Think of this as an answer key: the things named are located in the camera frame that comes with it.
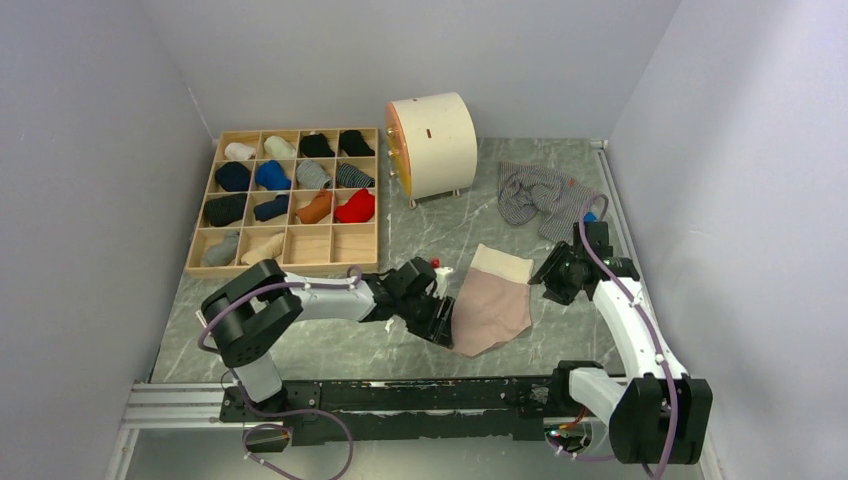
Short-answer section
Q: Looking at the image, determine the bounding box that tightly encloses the black rolled sock right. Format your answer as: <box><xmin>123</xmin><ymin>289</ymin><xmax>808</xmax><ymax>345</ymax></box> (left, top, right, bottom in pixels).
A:
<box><xmin>338</xmin><ymin>130</ymin><xmax>375</xmax><ymax>157</ymax></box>

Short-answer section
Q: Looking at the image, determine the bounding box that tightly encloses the black ribbed rolled sock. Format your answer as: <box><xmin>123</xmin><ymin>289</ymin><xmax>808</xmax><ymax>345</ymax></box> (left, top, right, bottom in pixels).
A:
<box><xmin>202</xmin><ymin>192</ymin><xmax>248</xmax><ymax>227</ymax></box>

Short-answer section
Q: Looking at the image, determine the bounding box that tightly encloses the striped dark rolled sock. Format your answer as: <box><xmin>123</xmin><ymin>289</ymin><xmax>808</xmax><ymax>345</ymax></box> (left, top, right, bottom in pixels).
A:
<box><xmin>336</xmin><ymin>163</ymin><xmax>376</xmax><ymax>189</ymax></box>

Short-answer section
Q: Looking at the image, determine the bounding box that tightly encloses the aluminium frame rail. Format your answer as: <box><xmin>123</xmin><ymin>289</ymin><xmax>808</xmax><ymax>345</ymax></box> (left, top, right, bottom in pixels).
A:
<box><xmin>105</xmin><ymin>380</ymin><xmax>723</xmax><ymax>480</ymax></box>

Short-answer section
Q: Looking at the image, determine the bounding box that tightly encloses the wooden compartment tray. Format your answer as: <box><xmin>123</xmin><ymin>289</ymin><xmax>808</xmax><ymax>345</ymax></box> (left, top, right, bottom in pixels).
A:
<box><xmin>185</xmin><ymin>127</ymin><xmax>381</xmax><ymax>278</ymax></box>

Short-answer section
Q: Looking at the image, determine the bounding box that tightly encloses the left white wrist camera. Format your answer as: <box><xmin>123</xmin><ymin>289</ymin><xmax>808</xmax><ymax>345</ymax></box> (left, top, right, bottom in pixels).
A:
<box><xmin>430</xmin><ymin>258</ymin><xmax>455</xmax><ymax>298</ymax></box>

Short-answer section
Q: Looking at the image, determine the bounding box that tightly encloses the cream cylindrical drum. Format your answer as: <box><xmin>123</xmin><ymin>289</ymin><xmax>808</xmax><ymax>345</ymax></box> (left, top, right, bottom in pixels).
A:
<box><xmin>385</xmin><ymin>92</ymin><xmax>478</xmax><ymax>209</ymax></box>

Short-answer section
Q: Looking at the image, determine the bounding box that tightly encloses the pink beige underwear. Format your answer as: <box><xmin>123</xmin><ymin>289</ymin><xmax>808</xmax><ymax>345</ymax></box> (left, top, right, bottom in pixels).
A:
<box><xmin>451</xmin><ymin>244</ymin><xmax>534</xmax><ymax>357</ymax></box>

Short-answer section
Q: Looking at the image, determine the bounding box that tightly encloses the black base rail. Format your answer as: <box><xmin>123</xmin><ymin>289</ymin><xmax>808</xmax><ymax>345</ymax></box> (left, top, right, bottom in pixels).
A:
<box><xmin>218</xmin><ymin>375</ymin><xmax>583</xmax><ymax>446</ymax></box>

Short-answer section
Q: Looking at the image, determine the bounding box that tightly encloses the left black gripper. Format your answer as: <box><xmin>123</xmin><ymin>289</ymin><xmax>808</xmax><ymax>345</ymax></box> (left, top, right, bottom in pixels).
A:
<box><xmin>397</xmin><ymin>289</ymin><xmax>455</xmax><ymax>349</ymax></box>

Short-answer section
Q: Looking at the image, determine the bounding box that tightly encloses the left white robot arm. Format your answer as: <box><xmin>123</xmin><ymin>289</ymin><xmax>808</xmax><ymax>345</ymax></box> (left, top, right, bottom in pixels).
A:
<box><xmin>197</xmin><ymin>257</ymin><xmax>455</xmax><ymax>420</ymax></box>

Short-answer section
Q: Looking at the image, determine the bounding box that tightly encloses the red rolled sock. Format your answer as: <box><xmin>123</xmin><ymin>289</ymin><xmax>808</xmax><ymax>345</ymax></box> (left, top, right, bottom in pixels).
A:
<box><xmin>334</xmin><ymin>189</ymin><xmax>376</xmax><ymax>224</ymax></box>

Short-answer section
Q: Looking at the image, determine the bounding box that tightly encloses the orange rolled sock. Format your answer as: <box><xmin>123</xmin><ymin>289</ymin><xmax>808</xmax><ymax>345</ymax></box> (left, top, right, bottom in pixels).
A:
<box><xmin>295</xmin><ymin>189</ymin><xmax>333</xmax><ymax>224</ymax></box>

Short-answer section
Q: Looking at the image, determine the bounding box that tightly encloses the cream rolled sock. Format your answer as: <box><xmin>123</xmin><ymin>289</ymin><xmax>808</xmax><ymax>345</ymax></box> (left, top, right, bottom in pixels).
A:
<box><xmin>263</xmin><ymin>135</ymin><xmax>297</xmax><ymax>160</ymax></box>

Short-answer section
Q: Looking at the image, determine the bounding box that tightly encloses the white rolled sock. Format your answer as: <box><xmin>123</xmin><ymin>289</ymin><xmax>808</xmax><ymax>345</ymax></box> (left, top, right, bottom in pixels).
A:
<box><xmin>224</xmin><ymin>142</ymin><xmax>256</xmax><ymax>161</ymax></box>

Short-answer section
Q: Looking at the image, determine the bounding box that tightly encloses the dark navy rolled sock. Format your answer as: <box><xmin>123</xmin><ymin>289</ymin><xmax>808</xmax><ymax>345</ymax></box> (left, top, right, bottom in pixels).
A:
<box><xmin>253</xmin><ymin>194</ymin><xmax>289</xmax><ymax>222</ymax></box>

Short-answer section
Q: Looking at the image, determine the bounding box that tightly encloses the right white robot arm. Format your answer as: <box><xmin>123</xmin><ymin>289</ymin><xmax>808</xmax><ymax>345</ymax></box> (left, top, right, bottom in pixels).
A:
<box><xmin>529</xmin><ymin>221</ymin><xmax>713</xmax><ymax>469</ymax></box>

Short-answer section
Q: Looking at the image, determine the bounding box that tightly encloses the light grey rolled sock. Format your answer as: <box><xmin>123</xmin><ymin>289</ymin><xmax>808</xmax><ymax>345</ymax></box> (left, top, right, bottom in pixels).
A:
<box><xmin>201</xmin><ymin>231</ymin><xmax>240</xmax><ymax>267</ymax></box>

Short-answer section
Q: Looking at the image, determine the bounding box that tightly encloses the blue rolled sock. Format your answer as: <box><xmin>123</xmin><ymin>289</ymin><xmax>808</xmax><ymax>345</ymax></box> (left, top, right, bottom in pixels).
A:
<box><xmin>255</xmin><ymin>160</ymin><xmax>292</xmax><ymax>191</ymax></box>

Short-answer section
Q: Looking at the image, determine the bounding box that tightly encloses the grey striped underwear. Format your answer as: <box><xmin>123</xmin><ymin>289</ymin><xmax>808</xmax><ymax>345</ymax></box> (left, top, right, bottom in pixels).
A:
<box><xmin>497</xmin><ymin>162</ymin><xmax>598</xmax><ymax>243</ymax></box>

